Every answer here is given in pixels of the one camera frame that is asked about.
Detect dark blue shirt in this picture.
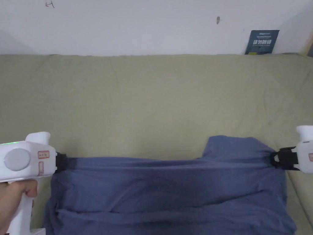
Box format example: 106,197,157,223
41,135,298,235

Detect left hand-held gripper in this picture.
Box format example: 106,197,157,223
0,132,72,235

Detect person's left hand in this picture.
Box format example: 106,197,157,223
0,181,39,235

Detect dark printed sign card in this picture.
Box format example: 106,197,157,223
245,30,280,55

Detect bed with pale green sheet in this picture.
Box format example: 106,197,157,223
0,53,313,235

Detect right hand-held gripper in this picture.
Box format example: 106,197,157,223
271,125,313,174

